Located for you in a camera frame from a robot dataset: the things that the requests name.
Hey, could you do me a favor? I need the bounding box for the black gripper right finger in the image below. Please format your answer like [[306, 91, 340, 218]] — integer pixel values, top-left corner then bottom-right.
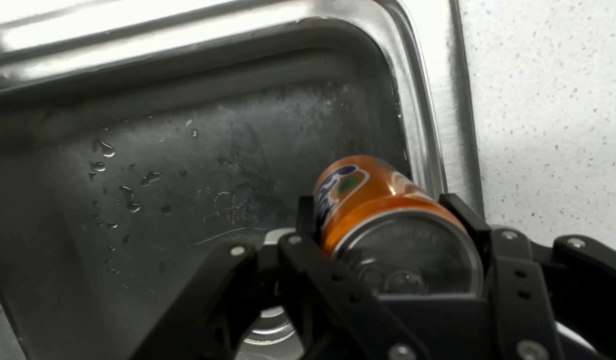
[[440, 192, 616, 360]]

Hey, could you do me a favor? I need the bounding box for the stainless steel double sink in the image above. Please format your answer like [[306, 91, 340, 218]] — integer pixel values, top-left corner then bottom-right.
[[0, 0, 486, 360]]

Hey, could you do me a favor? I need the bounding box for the round sink drain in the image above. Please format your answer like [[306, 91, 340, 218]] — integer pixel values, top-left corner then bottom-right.
[[235, 226, 307, 360]]

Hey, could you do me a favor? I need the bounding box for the orange soda can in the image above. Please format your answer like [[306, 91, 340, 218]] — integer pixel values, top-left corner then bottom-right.
[[311, 154, 486, 298]]

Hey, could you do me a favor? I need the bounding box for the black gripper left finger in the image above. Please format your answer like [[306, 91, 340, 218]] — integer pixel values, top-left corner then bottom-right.
[[130, 194, 429, 360]]

